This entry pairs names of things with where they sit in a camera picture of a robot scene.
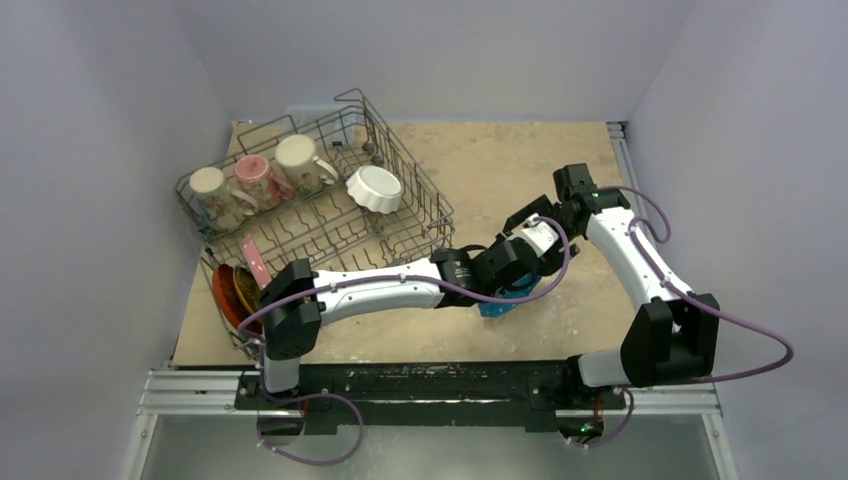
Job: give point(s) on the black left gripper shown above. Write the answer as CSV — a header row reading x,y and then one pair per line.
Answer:
x,y
494,245

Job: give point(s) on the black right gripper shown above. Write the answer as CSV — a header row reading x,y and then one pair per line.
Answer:
x,y
524,216

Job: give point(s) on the blue plate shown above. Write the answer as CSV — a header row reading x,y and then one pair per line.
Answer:
x,y
520,289

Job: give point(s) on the white bowl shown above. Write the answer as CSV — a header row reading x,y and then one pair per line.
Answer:
x,y
375,189

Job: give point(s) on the white floral mug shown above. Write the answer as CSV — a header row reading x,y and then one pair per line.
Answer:
x,y
298,159

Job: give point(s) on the pink polka dot plate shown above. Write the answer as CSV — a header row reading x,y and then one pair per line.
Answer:
x,y
255,261

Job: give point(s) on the yellow plate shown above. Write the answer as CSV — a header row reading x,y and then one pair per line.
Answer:
x,y
247,289

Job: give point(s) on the pink patterned mug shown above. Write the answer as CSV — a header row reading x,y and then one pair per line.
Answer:
x,y
257,178

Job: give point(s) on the red-orange plate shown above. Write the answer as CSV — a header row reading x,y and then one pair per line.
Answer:
x,y
226,298

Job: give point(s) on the beige mug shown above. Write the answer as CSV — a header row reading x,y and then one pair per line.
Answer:
x,y
223,207

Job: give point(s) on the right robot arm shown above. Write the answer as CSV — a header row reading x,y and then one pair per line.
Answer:
x,y
672,338

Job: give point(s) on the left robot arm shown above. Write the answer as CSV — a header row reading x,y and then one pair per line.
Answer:
x,y
300,300

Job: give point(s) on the clear plastic container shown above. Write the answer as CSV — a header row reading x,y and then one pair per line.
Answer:
x,y
331,125

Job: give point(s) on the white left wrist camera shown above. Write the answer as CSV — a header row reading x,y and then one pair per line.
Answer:
x,y
540,235

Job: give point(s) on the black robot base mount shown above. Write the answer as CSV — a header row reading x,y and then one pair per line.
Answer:
x,y
538,396

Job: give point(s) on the grey wire dish rack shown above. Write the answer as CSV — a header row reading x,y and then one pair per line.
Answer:
x,y
327,227

